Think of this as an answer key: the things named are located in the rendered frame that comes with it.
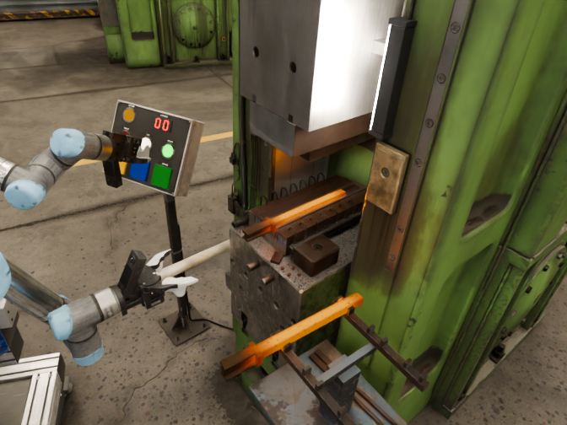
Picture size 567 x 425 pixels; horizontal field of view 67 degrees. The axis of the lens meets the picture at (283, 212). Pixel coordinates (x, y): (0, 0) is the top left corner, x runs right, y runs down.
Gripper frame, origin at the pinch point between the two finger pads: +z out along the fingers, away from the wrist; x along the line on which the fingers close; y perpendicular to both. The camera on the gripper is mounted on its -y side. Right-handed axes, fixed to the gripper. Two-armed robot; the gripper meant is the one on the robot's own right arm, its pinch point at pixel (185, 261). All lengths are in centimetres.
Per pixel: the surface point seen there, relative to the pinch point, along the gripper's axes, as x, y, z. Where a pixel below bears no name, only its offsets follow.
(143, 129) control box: -58, -13, 16
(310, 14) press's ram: 10, -63, 31
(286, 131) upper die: 4.4, -33.3, 30.7
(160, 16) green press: -446, 36, 208
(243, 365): 33.9, 5.2, -3.9
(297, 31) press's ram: 6, -59, 31
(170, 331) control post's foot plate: -58, 99, 14
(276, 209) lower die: -6.2, 1.1, 37.6
